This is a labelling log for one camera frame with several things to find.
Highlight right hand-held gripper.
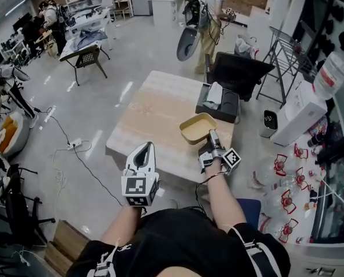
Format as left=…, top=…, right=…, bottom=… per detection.
left=197, top=129, right=242, bottom=175

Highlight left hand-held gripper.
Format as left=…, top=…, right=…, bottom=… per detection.
left=121, top=141, right=160, bottom=208

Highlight yellow rectangular container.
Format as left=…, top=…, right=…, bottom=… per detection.
left=179, top=113, right=219, bottom=146

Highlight person's right forearm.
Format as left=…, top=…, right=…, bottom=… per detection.
left=203, top=164, right=248, bottom=234

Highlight person's left forearm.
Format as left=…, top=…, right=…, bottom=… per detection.
left=99, top=205, right=145, bottom=245

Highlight black shallow tray box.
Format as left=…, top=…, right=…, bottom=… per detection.
left=195, top=82, right=241, bottom=124

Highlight pale crumpled cloth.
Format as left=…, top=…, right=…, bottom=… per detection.
left=203, top=81, right=223, bottom=111

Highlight light wooden table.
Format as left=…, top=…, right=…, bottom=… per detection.
left=105, top=70, right=236, bottom=184

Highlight small metal bin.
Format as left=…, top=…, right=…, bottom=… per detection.
left=259, top=109, right=278, bottom=139

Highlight white power strip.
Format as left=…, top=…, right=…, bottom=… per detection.
left=66, top=137, right=84, bottom=151

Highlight blue padded stool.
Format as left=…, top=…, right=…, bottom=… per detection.
left=235, top=198, right=262, bottom=231

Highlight person's black shirt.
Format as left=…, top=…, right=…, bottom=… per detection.
left=65, top=207, right=291, bottom=277

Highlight cluster of empty water jugs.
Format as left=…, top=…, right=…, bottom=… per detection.
left=246, top=145, right=315, bottom=244

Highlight white cardboard box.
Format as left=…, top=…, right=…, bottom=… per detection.
left=269, top=72, right=329, bottom=147

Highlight white plastic bag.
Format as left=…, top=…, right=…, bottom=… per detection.
left=233, top=35, right=260, bottom=61

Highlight grey oval plastic shell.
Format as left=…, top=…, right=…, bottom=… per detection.
left=176, top=26, right=202, bottom=62

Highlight colourful patterned bag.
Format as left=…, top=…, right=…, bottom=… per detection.
left=306, top=116, right=344, bottom=144

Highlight grey metal drying rack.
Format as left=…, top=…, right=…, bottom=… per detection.
left=255, top=26, right=317, bottom=109

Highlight brown cardboard boxes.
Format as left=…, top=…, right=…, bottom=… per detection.
left=44, top=219, right=89, bottom=277

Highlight white folding table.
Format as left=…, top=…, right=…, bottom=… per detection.
left=58, top=29, right=110, bottom=87

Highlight glass display cabinet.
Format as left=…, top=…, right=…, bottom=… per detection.
left=309, top=131, right=344, bottom=244

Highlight black swivel chair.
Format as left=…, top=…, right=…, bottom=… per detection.
left=0, top=163, right=57, bottom=245

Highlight grey and orange cushion bed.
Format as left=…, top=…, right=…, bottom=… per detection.
left=0, top=111, right=31, bottom=157

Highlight large clear water bottle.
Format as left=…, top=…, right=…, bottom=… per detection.
left=312, top=51, right=344, bottom=101

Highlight white drawer cabinet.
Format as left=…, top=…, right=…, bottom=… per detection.
left=148, top=0, right=190, bottom=28

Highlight white work desk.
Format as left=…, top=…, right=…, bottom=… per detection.
left=64, top=6, right=115, bottom=51

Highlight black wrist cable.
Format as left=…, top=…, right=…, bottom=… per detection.
left=195, top=170, right=228, bottom=214

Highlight black floor cable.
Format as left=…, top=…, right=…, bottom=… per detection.
left=34, top=106, right=124, bottom=207

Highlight white floor cable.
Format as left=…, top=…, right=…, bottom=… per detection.
left=51, top=139, right=92, bottom=214

